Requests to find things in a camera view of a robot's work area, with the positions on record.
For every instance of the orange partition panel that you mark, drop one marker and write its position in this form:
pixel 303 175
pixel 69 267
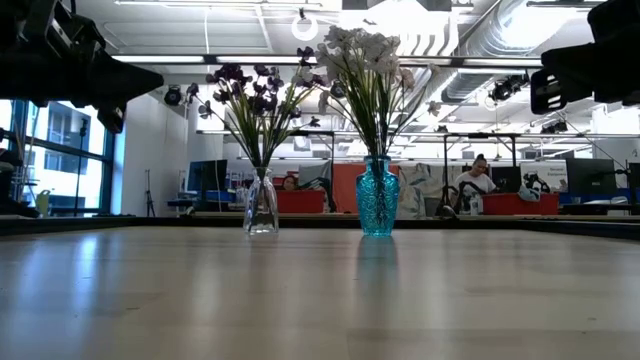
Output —
pixel 344 187

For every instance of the thin black tripod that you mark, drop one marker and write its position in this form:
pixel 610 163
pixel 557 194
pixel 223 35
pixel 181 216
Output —
pixel 149 195

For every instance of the light wooden desk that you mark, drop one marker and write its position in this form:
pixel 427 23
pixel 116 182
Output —
pixel 500 218

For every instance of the dark computer monitor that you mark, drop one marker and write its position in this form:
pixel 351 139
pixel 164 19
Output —
pixel 207 175
pixel 591 176

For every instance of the white artificial flower bunch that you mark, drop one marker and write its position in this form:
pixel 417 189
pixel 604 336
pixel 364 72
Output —
pixel 406 77
pixel 350 40

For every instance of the blue textured glass vase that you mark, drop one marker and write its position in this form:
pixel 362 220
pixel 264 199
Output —
pixel 377 200

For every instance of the clear ribbed glass vase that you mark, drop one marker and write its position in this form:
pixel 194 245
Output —
pixel 261 215

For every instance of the long ceiling light strip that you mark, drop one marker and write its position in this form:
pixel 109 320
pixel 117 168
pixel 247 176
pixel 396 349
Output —
pixel 157 59

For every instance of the person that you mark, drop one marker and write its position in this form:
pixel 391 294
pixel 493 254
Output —
pixel 289 182
pixel 475 182

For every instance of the red storage bin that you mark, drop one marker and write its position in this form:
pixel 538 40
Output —
pixel 520 204
pixel 300 201

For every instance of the black background robot arm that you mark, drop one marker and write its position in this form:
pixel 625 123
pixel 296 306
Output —
pixel 452 197

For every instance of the yellow green jug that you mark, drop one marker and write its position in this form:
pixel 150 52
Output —
pixel 43 202

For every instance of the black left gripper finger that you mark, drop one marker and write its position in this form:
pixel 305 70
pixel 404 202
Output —
pixel 112 120
pixel 135 82

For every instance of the black ceiling spotlight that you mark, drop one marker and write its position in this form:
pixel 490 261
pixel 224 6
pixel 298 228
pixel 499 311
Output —
pixel 507 89
pixel 172 95

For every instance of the purple artificial flower bunch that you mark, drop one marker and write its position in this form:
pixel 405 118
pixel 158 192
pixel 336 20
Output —
pixel 305 52
pixel 230 74

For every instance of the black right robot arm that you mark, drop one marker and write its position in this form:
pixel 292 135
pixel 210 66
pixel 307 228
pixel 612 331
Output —
pixel 617 20

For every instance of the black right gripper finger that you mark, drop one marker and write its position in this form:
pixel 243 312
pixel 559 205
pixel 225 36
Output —
pixel 547 92

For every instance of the silver ceiling duct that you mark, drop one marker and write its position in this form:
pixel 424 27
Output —
pixel 500 30

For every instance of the black aluminium table frame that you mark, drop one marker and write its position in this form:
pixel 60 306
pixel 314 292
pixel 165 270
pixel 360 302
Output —
pixel 150 223

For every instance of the white printed sign board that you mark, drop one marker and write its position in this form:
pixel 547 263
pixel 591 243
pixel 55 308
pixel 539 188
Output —
pixel 545 172

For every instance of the white patterned cloth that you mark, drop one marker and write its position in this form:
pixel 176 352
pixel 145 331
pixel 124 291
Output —
pixel 420 192

